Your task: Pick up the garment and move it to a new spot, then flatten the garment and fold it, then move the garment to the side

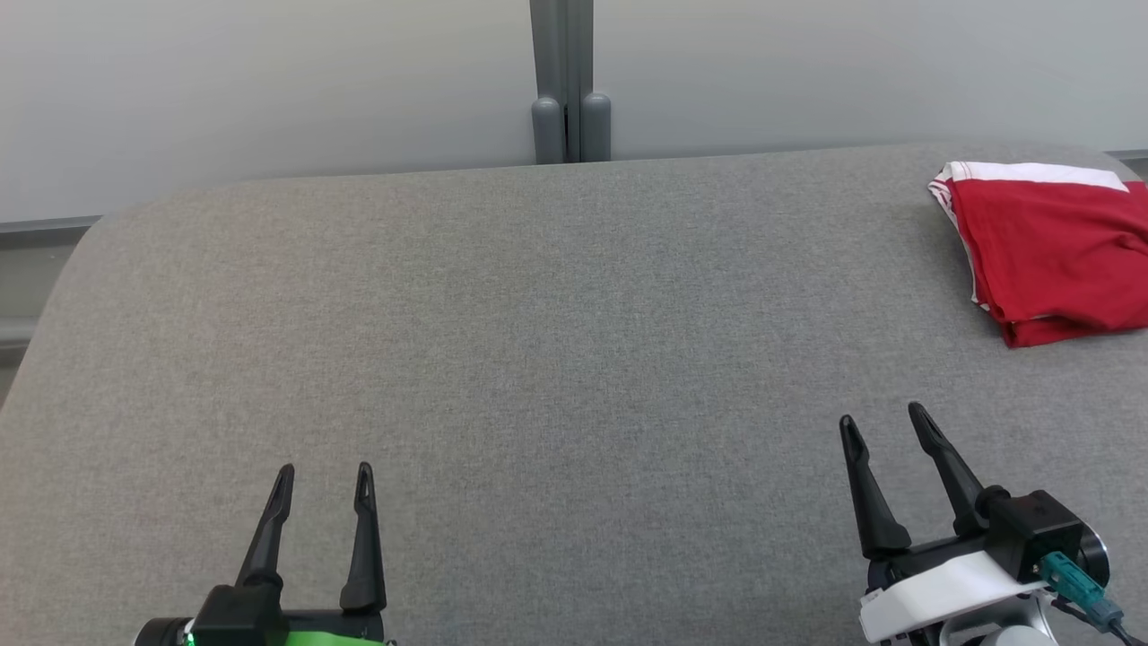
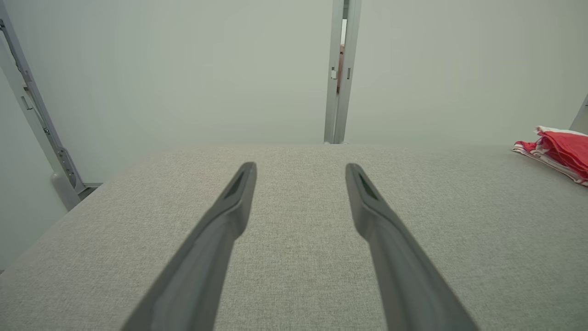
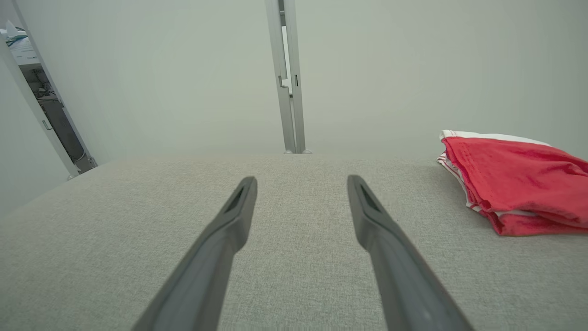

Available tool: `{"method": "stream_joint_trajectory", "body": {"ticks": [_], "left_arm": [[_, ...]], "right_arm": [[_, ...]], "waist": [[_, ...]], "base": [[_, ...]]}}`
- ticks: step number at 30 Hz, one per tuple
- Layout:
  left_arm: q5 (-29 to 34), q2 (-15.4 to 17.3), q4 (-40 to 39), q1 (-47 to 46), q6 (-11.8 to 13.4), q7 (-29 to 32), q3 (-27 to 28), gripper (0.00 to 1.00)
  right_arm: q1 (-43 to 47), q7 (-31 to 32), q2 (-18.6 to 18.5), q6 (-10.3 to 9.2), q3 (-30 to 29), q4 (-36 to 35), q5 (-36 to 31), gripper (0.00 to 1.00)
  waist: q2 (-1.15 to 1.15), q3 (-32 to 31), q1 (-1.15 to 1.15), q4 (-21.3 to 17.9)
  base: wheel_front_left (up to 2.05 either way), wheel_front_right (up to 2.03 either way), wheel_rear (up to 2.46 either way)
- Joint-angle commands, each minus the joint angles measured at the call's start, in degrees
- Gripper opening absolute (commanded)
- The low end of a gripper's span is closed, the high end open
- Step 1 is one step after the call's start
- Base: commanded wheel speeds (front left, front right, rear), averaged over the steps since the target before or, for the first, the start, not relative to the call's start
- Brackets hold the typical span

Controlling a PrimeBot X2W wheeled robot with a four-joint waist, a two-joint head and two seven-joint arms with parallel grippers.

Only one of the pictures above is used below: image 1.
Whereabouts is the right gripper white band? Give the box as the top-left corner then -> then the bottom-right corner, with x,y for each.
839,403 -> 1046,646

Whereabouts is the red white basketball jersey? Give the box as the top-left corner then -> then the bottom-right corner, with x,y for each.
928,175 -> 1148,349

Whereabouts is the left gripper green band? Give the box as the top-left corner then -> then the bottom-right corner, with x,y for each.
236,463 -> 396,646

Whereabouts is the teal cable connector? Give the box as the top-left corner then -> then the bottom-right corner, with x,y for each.
1040,552 -> 1124,633

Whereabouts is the grey cylindrical post cap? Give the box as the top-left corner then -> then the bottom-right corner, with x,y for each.
531,97 -> 564,165
580,92 -> 613,162

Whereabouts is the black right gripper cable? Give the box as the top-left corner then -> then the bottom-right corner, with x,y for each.
1054,597 -> 1147,646

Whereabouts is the grey partition post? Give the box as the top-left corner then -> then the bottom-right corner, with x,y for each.
529,0 -> 595,164

